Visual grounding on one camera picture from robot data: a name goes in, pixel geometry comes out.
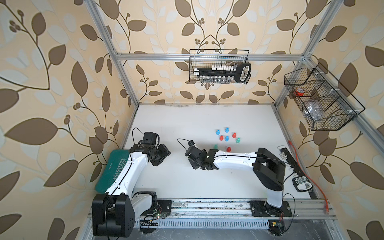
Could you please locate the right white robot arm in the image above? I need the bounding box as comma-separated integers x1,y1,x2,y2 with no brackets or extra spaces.
185,140,287,209

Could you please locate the green plastic tool case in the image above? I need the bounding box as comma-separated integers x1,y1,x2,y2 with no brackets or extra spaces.
95,150,130,194

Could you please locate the black wire basket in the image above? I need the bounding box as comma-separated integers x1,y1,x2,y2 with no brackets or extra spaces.
284,63,366,131
189,49,252,85

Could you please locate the black wire basket back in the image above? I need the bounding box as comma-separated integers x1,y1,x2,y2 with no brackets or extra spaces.
189,49,252,85

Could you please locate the black wire basket right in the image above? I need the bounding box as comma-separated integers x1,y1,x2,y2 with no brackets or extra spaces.
284,63,366,131

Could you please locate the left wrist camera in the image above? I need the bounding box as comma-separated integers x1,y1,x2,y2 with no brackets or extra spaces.
141,132,160,147

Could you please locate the socket rail tool black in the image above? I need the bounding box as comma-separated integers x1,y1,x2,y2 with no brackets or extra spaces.
192,63,252,85

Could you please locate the orange cable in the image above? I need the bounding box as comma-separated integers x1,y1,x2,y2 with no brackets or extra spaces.
287,140,330,214

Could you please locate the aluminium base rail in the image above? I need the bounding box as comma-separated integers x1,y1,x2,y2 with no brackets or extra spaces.
158,196,337,221

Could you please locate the small circuit board right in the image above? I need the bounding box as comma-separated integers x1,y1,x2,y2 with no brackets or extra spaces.
268,220,285,236

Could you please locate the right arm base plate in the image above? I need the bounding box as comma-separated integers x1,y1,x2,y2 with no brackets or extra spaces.
249,200,293,218

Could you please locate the clear plastic bag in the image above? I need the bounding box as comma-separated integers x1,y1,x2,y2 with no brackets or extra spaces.
303,100,328,123

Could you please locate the small circuit board left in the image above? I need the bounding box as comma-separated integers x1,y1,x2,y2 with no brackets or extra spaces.
140,214,168,234

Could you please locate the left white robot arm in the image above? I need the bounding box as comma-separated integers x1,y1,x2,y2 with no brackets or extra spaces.
92,132,171,239

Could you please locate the small circuit board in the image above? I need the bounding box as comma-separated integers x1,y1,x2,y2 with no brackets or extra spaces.
140,214,168,234
268,220,285,236

